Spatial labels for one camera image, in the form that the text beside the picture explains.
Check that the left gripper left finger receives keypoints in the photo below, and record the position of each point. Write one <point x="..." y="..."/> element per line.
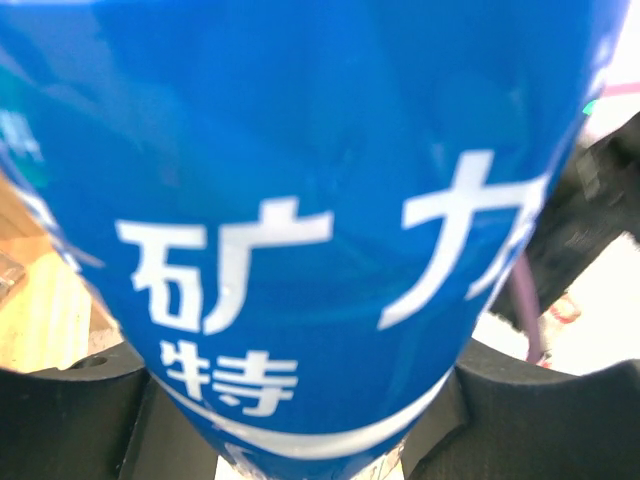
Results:
<point x="70" y="424"/>

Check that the blue label water bottle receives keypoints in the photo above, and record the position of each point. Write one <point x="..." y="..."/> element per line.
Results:
<point x="296" y="210"/>

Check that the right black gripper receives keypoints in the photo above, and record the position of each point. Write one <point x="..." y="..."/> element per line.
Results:
<point x="594" y="200"/>

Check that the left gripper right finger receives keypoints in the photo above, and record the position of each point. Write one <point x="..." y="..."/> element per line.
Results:
<point x="501" y="418"/>

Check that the wooden shelf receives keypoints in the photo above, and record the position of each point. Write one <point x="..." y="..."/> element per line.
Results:
<point x="49" y="319"/>

